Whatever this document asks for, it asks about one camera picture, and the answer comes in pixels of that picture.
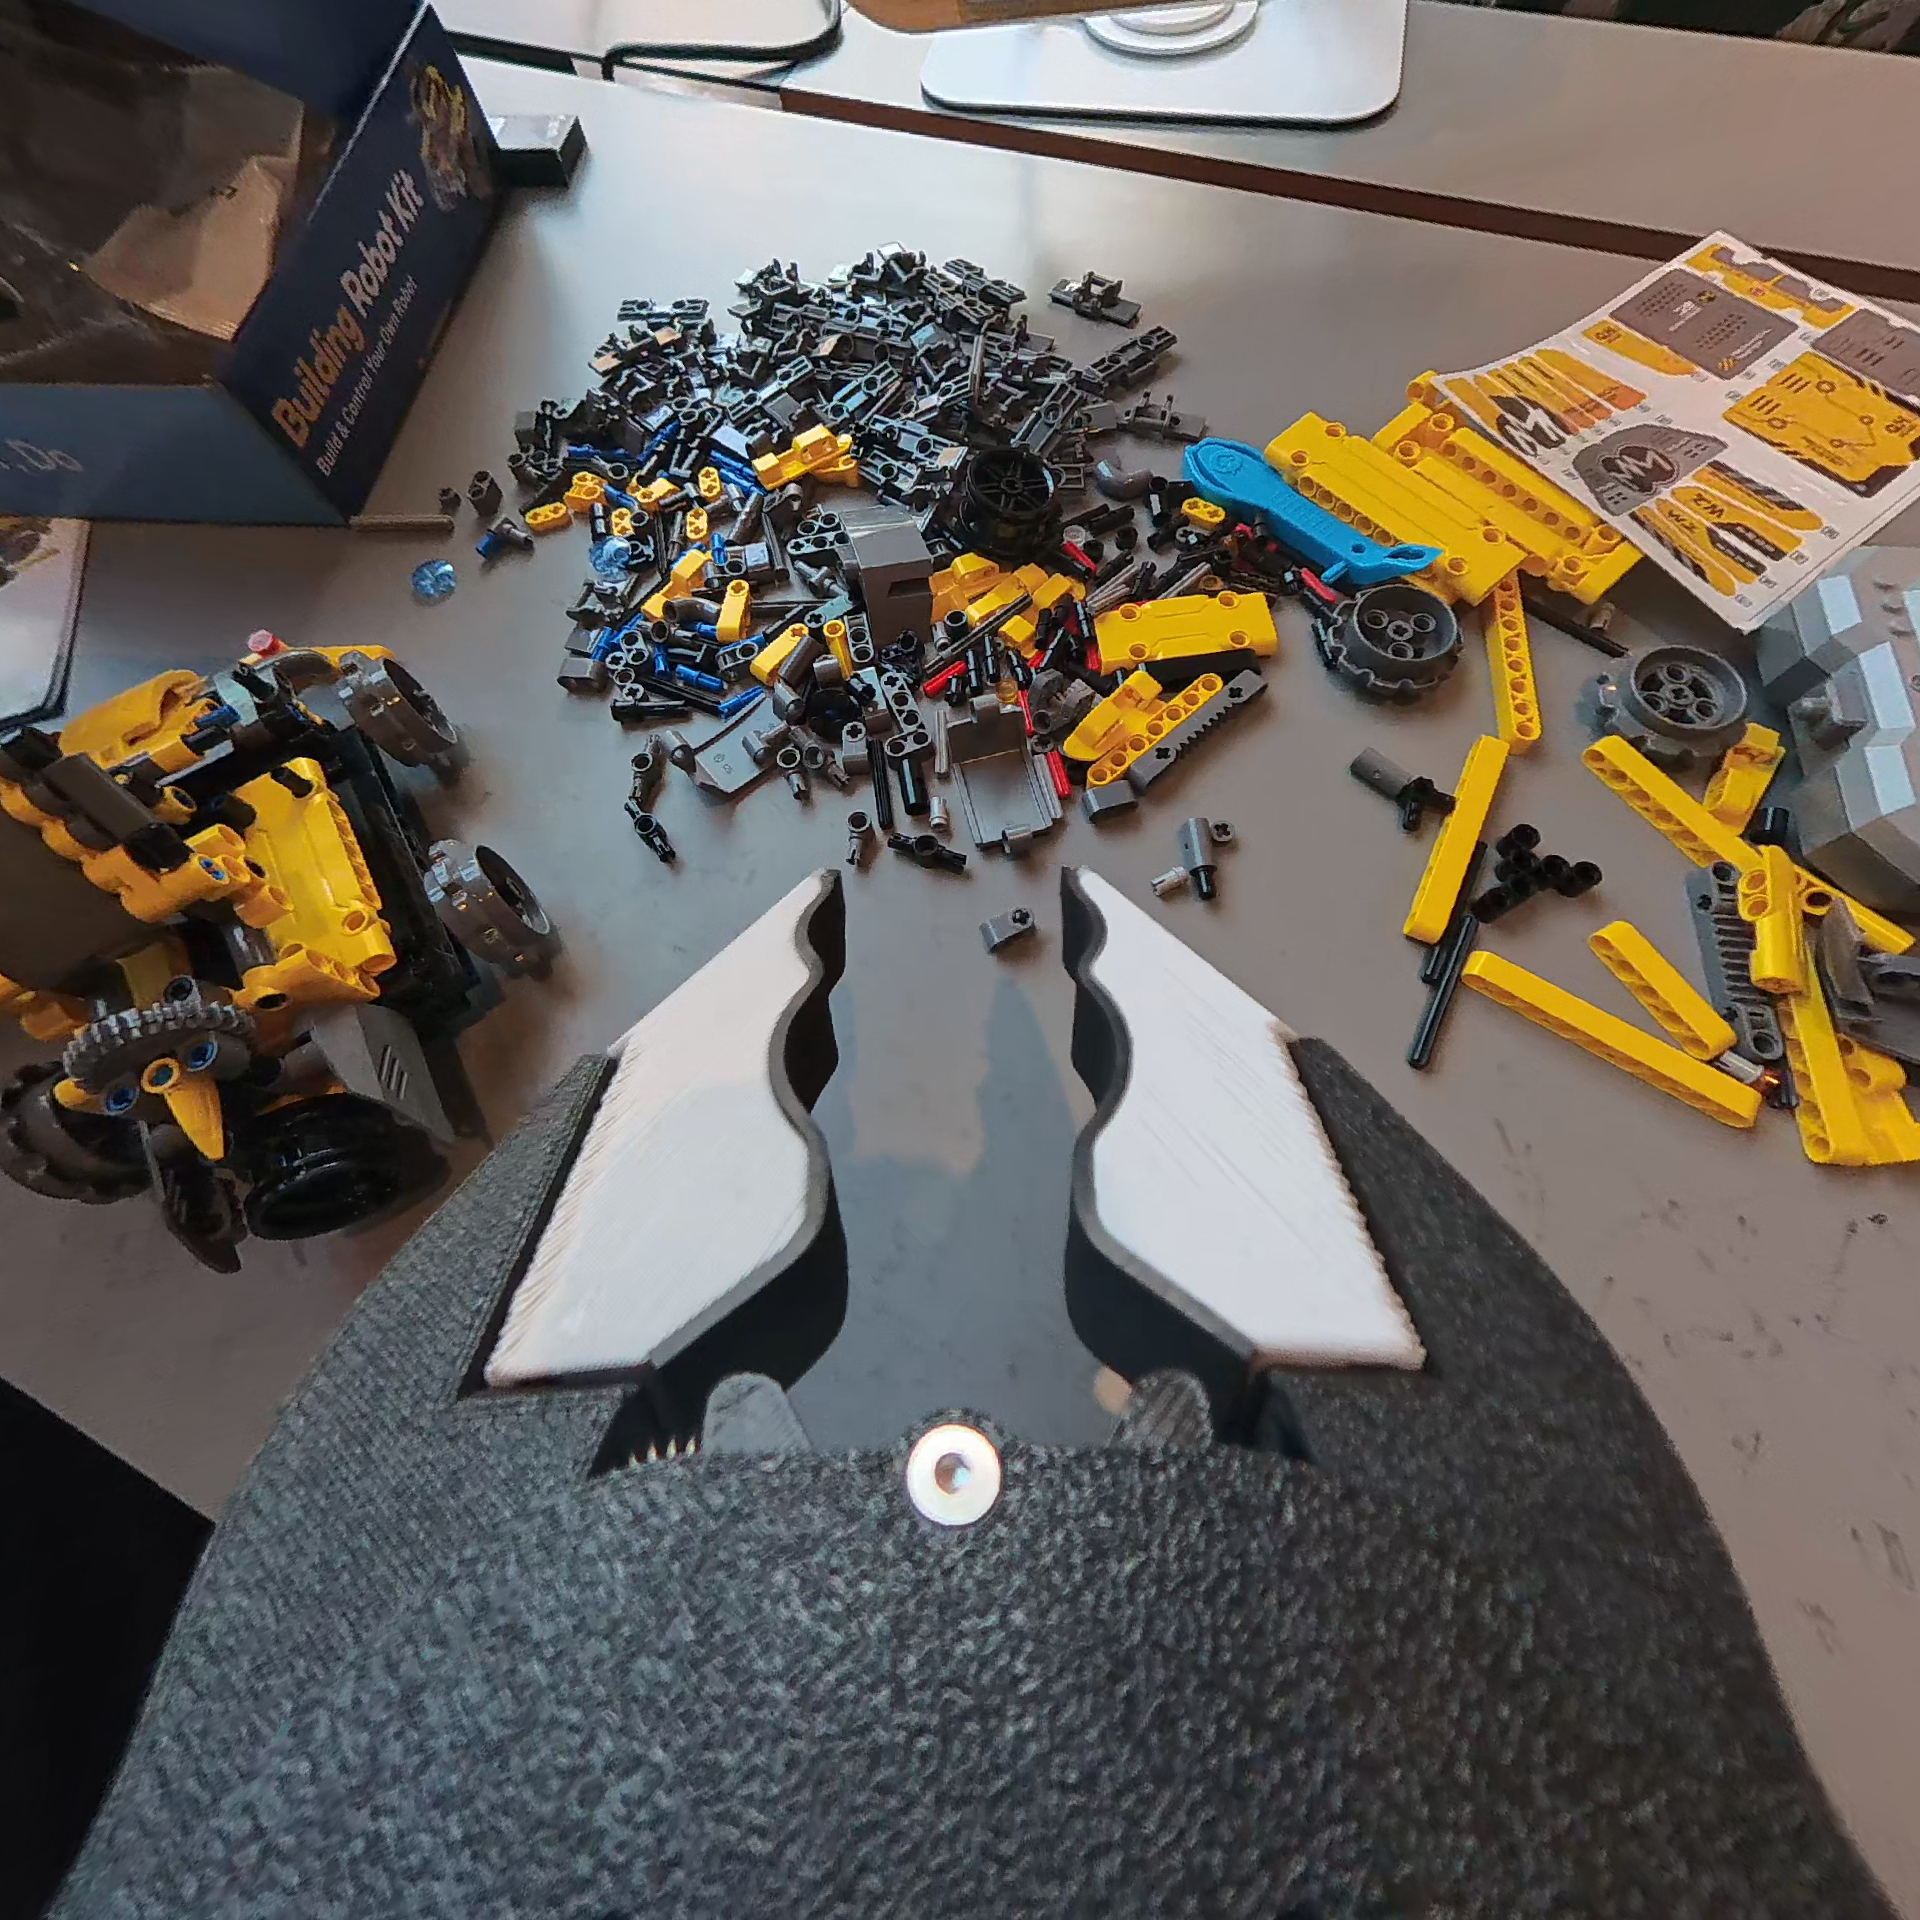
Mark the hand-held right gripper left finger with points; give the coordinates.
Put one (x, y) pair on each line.
(675, 1201)

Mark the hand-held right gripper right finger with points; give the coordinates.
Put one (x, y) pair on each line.
(1243, 1201)

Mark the clear plastic bag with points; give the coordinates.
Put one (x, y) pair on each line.
(135, 194)

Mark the pile of building pieces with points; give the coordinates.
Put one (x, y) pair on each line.
(869, 374)

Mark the scattered yellow holed beams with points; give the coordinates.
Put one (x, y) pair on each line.
(1620, 1020)

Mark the yellow toy construction vehicle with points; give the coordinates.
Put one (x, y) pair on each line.
(284, 856)

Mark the blue translucent round disc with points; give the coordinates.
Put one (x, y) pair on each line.
(437, 578)
(610, 561)

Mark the grey wheel hub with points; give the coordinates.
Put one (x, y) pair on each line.
(1394, 638)
(1674, 701)

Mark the building instruction booklet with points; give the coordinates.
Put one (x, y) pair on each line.
(37, 616)

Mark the black rectangular block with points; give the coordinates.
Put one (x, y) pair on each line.
(539, 148)

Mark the black wheel rim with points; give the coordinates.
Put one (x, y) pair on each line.
(1013, 494)

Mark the blue brick separator tool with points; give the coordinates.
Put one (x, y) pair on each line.
(1290, 504)

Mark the grey motor hub block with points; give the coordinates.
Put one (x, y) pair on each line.
(1860, 705)

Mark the yellow sticker sheet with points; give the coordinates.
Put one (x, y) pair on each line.
(1723, 405)

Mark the blue cardboard kit box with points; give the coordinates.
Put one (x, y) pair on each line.
(360, 316)

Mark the grey curved block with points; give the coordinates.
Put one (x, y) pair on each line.
(892, 578)

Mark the long grey axle rod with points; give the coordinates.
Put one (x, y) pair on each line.
(403, 521)

